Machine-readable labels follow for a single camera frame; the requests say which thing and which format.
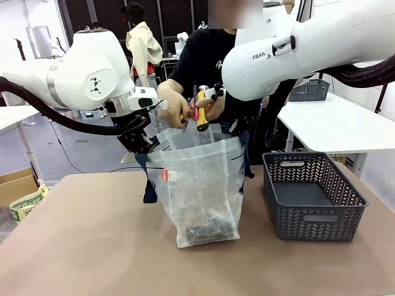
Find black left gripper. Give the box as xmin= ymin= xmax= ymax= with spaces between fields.
xmin=116 ymin=131 xmax=156 ymax=155

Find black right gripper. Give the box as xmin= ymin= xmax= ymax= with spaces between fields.
xmin=229 ymin=116 xmax=249 ymax=137

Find yellow handled tool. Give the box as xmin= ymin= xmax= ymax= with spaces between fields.
xmin=196 ymin=90 xmax=210 ymax=133

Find red pink small tool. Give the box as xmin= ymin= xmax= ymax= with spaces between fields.
xmin=188 ymin=97 xmax=200 ymax=121

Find translucent shopping bag navy handles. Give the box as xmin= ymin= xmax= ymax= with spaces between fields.
xmin=135 ymin=123 xmax=256 ymax=250

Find dark grey plastic basket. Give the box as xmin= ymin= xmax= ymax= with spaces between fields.
xmin=262 ymin=152 xmax=370 ymax=242
xmin=288 ymin=79 xmax=330 ymax=102

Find person's right forearm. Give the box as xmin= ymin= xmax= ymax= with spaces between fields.
xmin=166 ymin=78 xmax=186 ymax=94

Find black object inside bag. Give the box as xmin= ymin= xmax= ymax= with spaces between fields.
xmin=184 ymin=221 xmax=235 ymax=242

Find person's left hand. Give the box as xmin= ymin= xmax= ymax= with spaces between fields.
xmin=202 ymin=90 xmax=227 ymax=120

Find person's right hand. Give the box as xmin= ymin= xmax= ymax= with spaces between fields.
xmin=157 ymin=81 xmax=192 ymax=128

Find white box on floor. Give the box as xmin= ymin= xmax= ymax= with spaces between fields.
xmin=79 ymin=109 xmax=104 ymax=120

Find person in black t-shirt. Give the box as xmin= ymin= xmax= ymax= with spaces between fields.
xmin=168 ymin=27 xmax=266 ymax=166

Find mannequin in cream hoodie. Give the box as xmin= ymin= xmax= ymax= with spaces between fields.
xmin=120 ymin=1 xmax=164 ymax=92

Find white side table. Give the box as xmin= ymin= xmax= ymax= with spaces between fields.
xmin=276 ymin=91 xmax=395 ymax=163

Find small white background robot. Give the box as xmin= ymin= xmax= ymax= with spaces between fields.
xmin=174 ymin=30 xmax=189 ymax=59

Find white desk with leg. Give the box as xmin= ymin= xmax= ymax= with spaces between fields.
xmin=0 ymin=105 xmax=41 ymax=186

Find green printed carton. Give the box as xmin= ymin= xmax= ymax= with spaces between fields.
xmin=10 ymin=184 xmax=50 ymax=223

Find brown cardboard box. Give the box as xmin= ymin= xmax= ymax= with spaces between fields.
xmin=0 ymin=168 xmax=41 ymax=207

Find black tripod stand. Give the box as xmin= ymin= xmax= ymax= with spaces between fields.
xmin=374 ymin=82 xmax=390 ymax=115

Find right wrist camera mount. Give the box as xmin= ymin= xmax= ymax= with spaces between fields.
xmin=204 ymin=82 xmax=227 ymax=101

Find black floor cable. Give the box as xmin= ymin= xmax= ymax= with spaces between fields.
xmin=49 ymin=118 xmax=148 ymax=173

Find black left arm cable bundle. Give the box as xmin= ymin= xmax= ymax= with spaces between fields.
xmin=0 ymin=75 xmax=148 ymax=136

